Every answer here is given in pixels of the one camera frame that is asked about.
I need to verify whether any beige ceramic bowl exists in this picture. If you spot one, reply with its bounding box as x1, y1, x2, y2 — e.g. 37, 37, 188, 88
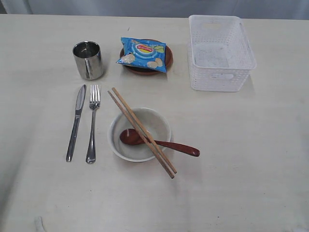
107, 107, 172, 162

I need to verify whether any red-brown wooden spoon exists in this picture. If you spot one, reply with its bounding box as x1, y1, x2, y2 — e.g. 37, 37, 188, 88
120, 129, 200, 157

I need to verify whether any brown wooden plate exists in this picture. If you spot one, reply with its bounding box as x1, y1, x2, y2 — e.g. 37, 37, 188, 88
120, 39, 173, 75

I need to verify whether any brown wooden chopstick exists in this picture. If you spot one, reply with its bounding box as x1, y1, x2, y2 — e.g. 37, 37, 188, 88
112, 87, 178, 175
107, 90, 175, 180

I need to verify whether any blue chips bag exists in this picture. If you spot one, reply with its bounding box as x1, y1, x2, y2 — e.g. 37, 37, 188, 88
116, 37, 167, 73

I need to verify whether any silver table knife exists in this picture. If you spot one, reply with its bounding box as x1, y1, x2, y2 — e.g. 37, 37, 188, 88
66, 85, 86, 162

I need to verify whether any silver fork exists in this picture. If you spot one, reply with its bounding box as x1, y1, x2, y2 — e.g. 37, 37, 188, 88
85, 85, 101, 164

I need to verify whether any white perforated plastic basket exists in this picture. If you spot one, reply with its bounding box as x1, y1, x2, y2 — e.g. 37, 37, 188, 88
188, 15, 256, 92

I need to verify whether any shiny steel cup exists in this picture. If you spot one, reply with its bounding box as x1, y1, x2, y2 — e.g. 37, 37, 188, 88
72, 41, 104, 80

